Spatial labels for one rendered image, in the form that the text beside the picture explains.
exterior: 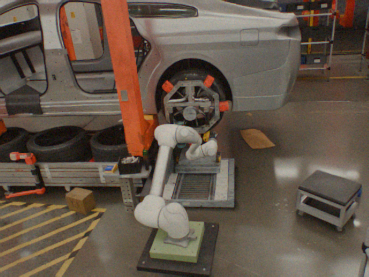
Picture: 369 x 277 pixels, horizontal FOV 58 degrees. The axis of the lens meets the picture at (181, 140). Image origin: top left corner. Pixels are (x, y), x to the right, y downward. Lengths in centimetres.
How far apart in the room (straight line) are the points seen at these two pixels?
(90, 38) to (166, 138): 552
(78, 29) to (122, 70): 497
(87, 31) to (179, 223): 602
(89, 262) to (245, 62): 225
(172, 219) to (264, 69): 174
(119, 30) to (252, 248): 206
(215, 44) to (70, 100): 168
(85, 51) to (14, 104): 392
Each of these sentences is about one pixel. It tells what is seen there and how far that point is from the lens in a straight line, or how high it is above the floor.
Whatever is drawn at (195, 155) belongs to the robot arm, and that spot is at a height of 60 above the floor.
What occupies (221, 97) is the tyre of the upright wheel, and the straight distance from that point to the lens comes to 330.
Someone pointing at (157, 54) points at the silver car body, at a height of 136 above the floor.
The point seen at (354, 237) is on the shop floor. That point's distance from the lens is 313.
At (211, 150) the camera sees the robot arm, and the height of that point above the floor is 65.
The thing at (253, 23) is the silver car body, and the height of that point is 159.
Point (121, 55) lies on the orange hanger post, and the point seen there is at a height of 148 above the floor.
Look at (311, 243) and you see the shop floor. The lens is 299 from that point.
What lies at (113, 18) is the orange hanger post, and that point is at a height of 177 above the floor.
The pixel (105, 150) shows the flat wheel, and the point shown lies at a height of 48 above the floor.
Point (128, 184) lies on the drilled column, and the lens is 317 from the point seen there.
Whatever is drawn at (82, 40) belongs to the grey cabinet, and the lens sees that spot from 784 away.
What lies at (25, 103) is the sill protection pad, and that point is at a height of 92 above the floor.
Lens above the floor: 201
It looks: 26 degrees down
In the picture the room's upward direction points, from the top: 6 degrees counter-clockwise
